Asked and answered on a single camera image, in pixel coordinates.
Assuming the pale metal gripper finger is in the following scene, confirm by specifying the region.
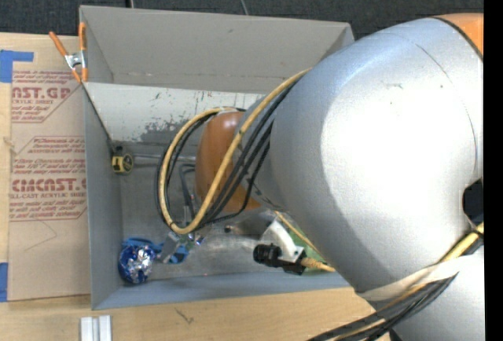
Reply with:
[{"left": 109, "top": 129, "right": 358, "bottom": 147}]
[{"left": 161, "top": 231, "right": 181, "bottom": 264}]

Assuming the blue and silver ball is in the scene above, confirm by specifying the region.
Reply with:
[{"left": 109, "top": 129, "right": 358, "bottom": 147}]
[{"left": 117, "top": 244, "right": 157, "bottom": 285}]

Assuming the yellow and black tape measure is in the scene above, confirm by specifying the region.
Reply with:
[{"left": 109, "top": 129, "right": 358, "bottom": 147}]
[{"left": 111, "top": 152, "right": 134, "bottom": 175}]

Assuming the brown cardboard board red print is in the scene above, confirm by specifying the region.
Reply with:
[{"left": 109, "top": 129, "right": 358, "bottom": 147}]
[{"left": 0, "top": 31, "right": 92, "bottom": 302}]

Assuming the green flat thing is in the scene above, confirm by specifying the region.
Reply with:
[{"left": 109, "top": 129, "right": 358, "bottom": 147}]
[{"left": 292, "top": 227, "right": 329, "bottom": 273}]

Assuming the grey metal bin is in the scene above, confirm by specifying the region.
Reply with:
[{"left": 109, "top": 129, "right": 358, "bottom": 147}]
[{"left": 78, "top": 4, "right": 357, "bottom": 311}]

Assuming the black cylinder on white bracket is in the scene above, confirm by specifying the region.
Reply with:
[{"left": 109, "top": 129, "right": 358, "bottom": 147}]
[{"left": 252, "top": 219, "right": 336, "bottom": 277}]

